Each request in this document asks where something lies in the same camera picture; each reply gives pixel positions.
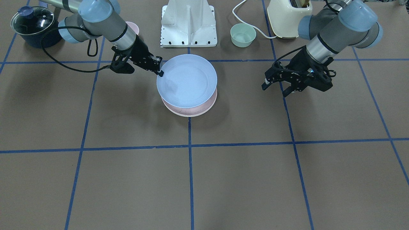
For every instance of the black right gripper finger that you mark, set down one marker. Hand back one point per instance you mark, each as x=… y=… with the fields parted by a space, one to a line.
x=160 y=73

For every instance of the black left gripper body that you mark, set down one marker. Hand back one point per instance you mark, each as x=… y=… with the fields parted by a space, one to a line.
x=295 y=68

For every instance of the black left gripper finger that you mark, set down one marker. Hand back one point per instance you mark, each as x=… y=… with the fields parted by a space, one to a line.
x=291 y=89
x=276 y=73

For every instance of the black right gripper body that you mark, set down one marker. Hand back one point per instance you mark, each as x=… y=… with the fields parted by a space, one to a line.
x=139 y=52

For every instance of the blue plate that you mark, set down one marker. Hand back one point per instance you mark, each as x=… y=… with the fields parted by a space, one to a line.
x=188 y=81

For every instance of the pink plate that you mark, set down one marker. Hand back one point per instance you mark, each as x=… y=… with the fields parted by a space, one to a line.
x=204 y=106

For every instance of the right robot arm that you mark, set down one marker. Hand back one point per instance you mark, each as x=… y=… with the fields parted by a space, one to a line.
x=92 y=19

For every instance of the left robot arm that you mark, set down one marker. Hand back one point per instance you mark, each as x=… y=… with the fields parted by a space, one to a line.
x=340 y=24

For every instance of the pink bowl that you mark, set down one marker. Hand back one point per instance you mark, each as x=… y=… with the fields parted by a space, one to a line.
x=133 y=26

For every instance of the green bowl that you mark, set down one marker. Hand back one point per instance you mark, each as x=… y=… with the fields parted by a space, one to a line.
x=242 y=35

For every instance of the cream plate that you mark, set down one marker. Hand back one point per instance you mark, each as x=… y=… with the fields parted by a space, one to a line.
x=189 y=113

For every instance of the cream toaster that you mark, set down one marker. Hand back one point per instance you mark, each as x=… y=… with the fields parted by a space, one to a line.
x=285 y=16

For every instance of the dark pot with glass lid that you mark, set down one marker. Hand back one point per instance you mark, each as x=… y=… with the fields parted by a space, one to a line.
x=37 y=25

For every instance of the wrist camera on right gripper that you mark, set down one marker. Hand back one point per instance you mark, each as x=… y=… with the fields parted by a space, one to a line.
x=119 y=63

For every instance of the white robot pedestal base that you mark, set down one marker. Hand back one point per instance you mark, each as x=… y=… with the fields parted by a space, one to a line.
x=188 y=24

